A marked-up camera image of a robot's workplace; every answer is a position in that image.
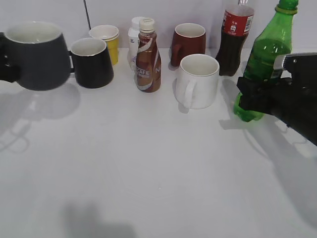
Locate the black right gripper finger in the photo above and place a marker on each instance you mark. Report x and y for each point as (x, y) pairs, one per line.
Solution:
(255, 95)

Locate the cola bottle red label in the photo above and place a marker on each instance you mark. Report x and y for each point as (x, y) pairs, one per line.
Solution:
(235, 29)

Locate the black ceramic mug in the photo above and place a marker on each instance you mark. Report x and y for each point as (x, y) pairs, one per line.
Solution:
(91, 61)

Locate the green soda bottle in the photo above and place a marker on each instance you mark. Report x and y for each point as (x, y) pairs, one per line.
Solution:
(274, 40)

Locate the yellow paper cup stack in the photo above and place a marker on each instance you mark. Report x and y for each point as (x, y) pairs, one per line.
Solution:
(109, 34)

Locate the dark grey ceramic mug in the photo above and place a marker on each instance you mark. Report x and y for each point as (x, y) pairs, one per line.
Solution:
(40, 50)

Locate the white plastic bottle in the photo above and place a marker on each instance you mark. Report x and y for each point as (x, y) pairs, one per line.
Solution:
(133, 37)

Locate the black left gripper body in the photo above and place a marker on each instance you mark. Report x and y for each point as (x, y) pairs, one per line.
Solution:
(8, 72)

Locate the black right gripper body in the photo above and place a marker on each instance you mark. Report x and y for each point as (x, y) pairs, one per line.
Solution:
(296, 97)

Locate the brown Nescafe coffee bottle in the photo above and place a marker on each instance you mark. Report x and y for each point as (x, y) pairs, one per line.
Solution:
(148, 61)

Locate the white ceramic mug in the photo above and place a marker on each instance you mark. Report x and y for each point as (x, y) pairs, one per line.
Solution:
(197, 81)

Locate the dark red ceramic mug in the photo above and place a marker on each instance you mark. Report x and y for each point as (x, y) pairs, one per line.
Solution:
(188, 39)

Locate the silver camera on right gripper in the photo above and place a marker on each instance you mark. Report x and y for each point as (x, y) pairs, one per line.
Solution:
(279, 63)

